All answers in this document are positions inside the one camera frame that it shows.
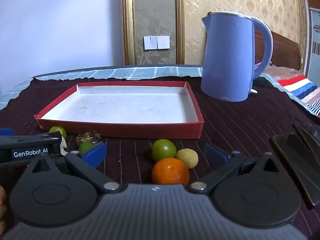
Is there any yellow round fruit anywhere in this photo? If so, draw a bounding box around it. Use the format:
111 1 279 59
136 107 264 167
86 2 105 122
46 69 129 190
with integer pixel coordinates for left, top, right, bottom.
175 148 199 170

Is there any red cardboard box tray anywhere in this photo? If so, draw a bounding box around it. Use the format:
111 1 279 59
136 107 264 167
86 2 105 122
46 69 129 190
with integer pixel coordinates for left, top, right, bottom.
34 80 205 140

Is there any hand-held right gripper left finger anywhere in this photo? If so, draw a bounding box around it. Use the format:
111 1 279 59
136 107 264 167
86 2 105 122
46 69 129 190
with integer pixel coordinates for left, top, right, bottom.
24 141 123 195

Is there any orange mandarin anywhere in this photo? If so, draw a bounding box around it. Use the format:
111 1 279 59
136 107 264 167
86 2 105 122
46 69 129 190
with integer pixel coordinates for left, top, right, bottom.
151 157 190 187

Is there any green tomato with dark calyx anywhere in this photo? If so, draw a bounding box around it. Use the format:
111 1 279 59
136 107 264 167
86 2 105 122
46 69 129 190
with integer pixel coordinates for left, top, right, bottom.
150 139 177 162

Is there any dark flat device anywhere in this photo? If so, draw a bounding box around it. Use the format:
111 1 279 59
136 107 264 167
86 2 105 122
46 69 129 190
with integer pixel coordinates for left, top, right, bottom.
293 122 320 146

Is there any blue electric kettle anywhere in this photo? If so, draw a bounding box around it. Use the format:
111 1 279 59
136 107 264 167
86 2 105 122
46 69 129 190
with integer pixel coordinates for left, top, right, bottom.
201 12 274 102

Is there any striped knitted blanket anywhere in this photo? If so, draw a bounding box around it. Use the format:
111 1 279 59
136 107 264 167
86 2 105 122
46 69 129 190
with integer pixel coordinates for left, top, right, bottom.
277 74 320 117

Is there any brown dried fruit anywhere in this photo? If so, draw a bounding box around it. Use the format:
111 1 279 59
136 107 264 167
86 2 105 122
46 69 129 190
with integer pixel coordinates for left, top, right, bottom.
76 131 102 146

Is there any person's left hand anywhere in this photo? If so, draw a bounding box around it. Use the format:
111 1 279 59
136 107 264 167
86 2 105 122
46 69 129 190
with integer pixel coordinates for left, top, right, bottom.
0 185 7 233

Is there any glass panelled door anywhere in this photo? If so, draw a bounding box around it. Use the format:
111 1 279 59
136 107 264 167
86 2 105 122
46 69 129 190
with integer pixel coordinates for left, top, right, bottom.
302 0 320 81

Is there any green cylinder fruit piece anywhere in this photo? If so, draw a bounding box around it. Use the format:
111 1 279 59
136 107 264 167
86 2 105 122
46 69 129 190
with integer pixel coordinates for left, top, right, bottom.
79 142 95 153

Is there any gold framed wall panel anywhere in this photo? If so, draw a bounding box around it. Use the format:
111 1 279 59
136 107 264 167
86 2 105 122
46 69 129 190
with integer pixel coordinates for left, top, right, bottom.
121 0 186 66

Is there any yellow-green tomato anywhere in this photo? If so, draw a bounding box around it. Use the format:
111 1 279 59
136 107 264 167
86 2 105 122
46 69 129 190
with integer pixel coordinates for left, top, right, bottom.
49 126 67 141

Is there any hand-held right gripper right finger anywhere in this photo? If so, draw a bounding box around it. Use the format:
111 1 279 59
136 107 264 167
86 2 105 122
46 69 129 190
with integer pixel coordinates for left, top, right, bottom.
187 142 284 195

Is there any white wall switch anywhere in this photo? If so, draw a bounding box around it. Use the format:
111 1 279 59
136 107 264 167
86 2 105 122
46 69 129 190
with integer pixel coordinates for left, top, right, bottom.
157 35 171 49
143 36 158 50

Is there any black smartphone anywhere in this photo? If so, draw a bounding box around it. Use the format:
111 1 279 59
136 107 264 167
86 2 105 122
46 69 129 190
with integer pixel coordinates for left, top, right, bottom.
272 133 320 207

